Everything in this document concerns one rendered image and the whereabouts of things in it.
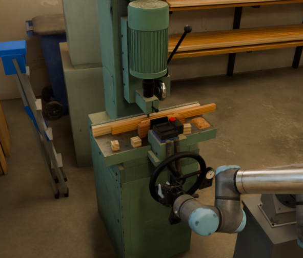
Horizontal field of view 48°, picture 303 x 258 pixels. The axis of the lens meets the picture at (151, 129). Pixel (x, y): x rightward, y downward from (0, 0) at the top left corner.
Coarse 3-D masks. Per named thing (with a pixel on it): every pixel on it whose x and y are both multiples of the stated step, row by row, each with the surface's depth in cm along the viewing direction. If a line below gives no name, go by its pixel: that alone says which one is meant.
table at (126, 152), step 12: (132, 132) 172; (192, 132) 172; (204, 132) 173; (96, 144) 165; (108, 144) 162; (120, 144) 162; (144, 144) 163; (108, 156) 155; (120, 156) 158; (132, 156) 161; (144, 156) 164
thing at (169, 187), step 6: (162, 186) 134; (168, 186) 134; (174, 186) 134; (180, 186) 134; (162, 192) 136; (168, 192) 132; (174, 192) 132; (180, 192) 127; (168, 198) 132; (174, 198) 131; (168, 204) 133
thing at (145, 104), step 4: (136, 92) 172; (140, 92) 171; (136, 96) 173; (140, 96) 168; (136, 100) 175; (140, 100) 169; (144, 100) 164; (148, 100) 164; (152, 100) 164; (156, 100) 165; (140, 104) 170; (144, 104) 166; (148, 104) 164; (152, 104) 165; (156, 104) 166; (140, 108) 172; (144, 108) 167; (148, 108) 165; (156, 108) 167; (144, 112) 168; (148, 112) 167; (152, 112) 168
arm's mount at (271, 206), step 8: (264, 200) 171; (272, 200) 161; (264, 208) 171; (272, 208) 163; (280, 208) 159; (288, 208) 160; (264, 216) 171; (272, 216) 164; (280, 216) 162; (288, 216) 163; (272, 224) 165; (280, 224) 165; (288, 224) 166
